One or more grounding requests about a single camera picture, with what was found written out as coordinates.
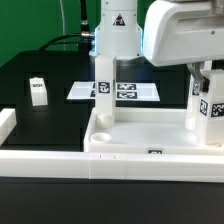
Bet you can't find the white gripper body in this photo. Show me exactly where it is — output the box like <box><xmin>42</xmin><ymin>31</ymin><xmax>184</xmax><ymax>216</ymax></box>
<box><xmin>143</xmin><ymin>0</ymin><xmax>224</xmax><ymax>66</ymax></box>

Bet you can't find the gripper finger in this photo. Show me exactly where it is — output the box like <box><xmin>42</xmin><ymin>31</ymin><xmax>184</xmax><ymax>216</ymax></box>
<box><xmin>187</xmin><ymin>62</ymin><xmax>210</xmax><ymax>95</ymax></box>

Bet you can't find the white desk tabletop tray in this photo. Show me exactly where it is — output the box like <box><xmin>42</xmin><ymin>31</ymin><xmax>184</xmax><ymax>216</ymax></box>
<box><xmin>84</xmin><ymin>107</ymin><xmax>224</xmax><ymax>156</ymax></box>

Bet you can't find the white fiducial marker sheet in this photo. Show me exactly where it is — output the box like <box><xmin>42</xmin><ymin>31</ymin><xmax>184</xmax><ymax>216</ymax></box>
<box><xmin>67</xmin><ymin>81</ymin><xmax>160</xmax><ymax>102</ymax></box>

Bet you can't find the white U-shaped obstacle fence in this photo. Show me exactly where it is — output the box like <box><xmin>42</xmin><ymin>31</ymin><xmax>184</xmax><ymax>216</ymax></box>
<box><xmin>0</xmin><ymin>108</ymin><xmax>224</xmax><ymax>184</ymax></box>

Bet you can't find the black cable with connector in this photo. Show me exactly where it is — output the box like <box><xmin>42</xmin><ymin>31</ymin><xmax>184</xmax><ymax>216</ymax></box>
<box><xmin>39</xmin><ymin>0</ymin><xmax>98</xmax><ymax>52</ymax></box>

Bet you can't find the thin white cable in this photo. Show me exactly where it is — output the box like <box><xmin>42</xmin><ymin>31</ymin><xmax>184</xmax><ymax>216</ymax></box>
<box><xmin>59</xmin><ymin>0</ymin><xmax>66</xmax><ymax>52</ymax></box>

